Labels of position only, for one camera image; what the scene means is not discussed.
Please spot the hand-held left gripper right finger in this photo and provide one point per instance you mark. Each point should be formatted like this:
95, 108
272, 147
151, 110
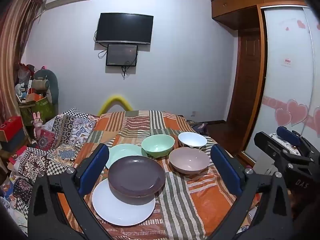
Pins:
225, 170

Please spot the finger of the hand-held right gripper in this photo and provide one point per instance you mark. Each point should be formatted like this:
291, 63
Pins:
265, 142
287, 135

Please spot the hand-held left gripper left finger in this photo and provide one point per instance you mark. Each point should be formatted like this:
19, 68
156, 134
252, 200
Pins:
96, 167

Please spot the light green plate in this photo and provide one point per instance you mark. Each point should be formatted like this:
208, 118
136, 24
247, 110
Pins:
120, 152

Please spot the pink bowl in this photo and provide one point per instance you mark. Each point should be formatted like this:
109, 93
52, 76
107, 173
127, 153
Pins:
188, 158

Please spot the brown plate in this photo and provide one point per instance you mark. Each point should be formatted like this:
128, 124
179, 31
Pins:
136, 175

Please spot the white bowl with dark spots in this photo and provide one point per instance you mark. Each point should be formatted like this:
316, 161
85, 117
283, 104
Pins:
191, 138

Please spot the white plate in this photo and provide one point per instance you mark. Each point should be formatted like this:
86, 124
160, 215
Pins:
120, 212

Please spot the green bowl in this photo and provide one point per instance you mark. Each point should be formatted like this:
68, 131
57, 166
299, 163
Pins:
157, 143

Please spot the white suitcase with stickers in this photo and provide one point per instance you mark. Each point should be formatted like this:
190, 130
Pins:
290, 149

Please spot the small pink heart sticker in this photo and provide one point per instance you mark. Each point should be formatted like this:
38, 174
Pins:
282, 117

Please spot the large pink heart sticker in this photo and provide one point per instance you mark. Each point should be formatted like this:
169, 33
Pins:
297, 111

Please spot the patchwork patterned quilt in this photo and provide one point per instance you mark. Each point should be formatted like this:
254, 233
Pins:
67, 127

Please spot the orange striped blanket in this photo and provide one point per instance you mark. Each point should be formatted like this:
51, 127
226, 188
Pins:
190, 205

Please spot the brown wooden door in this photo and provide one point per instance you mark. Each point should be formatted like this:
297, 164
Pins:
246, 80

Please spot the yellow foam arch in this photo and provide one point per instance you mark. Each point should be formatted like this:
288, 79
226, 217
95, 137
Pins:
116, 99

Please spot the pink rabbit toy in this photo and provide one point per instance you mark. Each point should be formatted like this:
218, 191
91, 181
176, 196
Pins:
37, 125

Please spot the green cardboard box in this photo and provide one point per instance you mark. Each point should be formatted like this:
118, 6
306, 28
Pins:
46, 110

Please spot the white sliding wardrobe door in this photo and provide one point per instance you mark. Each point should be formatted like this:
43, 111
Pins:
285, 55

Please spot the red box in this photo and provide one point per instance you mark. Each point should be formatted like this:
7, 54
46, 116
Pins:
11, 128

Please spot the grey plush toy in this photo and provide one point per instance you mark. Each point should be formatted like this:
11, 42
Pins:
43, 80

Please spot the heap of small toys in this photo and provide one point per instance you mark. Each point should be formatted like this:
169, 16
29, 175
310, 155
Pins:
23, 85

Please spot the striped brown curtain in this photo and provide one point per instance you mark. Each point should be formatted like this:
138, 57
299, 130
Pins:
15, 55

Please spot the wooden overhead cabinet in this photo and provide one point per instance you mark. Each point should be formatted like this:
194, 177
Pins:
240, 2

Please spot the small black wall monitor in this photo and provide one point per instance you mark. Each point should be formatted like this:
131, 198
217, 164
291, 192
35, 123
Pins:
122, 55

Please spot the black wall television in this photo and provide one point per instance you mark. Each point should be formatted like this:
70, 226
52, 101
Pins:
124, 27

